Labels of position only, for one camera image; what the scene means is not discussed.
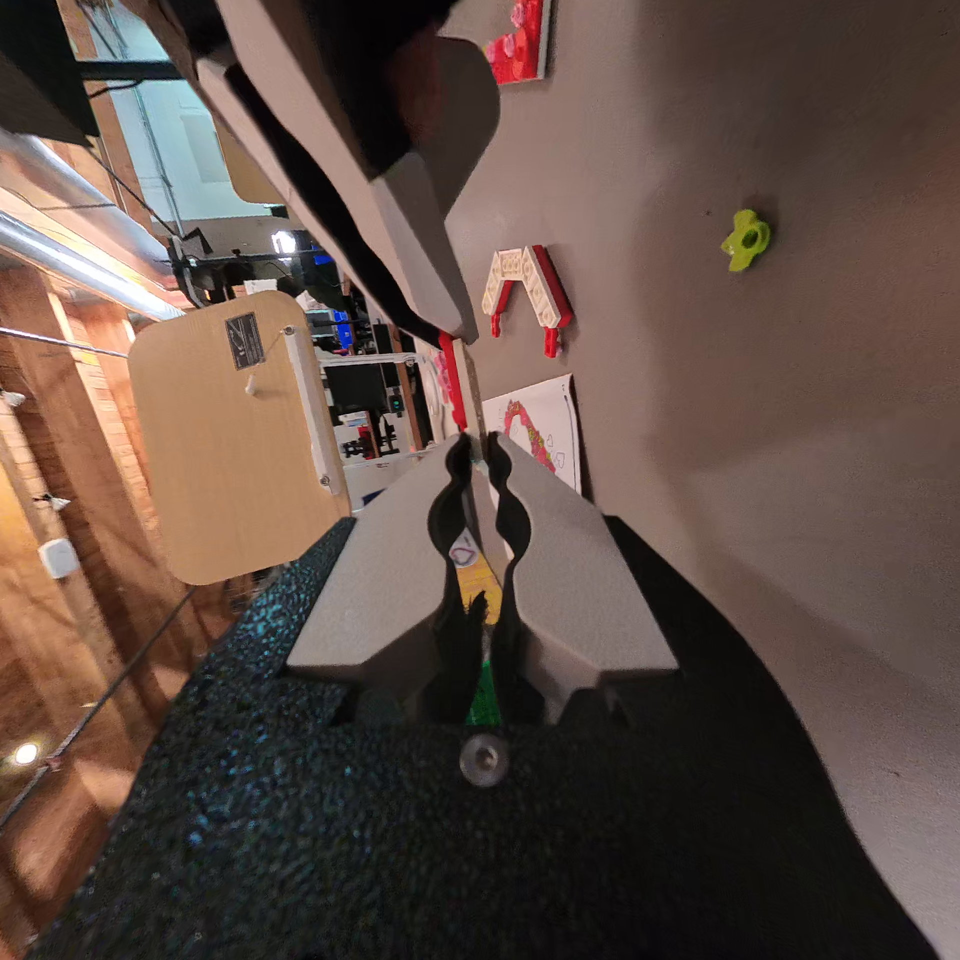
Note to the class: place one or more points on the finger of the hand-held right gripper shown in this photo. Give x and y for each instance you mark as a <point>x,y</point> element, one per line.
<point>420,247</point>
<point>255,150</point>

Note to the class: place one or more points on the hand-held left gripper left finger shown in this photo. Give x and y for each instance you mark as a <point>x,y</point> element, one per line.
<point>375,592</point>

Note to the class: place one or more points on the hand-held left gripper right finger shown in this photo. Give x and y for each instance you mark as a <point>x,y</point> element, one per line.
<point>592,592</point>

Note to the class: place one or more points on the white and red angled lego piece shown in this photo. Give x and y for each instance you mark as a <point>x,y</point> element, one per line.
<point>540,292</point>

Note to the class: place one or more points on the red lego strip with flowers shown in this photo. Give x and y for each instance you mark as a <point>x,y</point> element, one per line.
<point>452,375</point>

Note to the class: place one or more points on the yellow and white lego box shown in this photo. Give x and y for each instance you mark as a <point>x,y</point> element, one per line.
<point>472,592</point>

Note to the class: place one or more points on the lime green lego leaf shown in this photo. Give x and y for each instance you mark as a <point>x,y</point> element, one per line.
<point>731,246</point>

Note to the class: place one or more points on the person's right hand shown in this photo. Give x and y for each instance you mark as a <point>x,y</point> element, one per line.
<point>416,97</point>

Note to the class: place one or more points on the wooden lamp panel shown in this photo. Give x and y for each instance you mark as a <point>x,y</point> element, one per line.
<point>225,450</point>
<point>247,172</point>

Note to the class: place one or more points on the green plastic bin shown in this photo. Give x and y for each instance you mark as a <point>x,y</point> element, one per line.
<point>484,697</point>

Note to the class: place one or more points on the heart print instruction booklet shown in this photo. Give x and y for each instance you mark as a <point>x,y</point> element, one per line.
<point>562,405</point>

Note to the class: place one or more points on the red lego heart frame section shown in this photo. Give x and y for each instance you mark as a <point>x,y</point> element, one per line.
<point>525,45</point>

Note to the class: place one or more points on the silver duct pipe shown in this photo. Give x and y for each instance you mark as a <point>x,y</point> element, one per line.
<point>60,180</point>
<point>75,266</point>

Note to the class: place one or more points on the white wall device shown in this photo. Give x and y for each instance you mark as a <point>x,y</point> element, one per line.
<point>56,559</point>

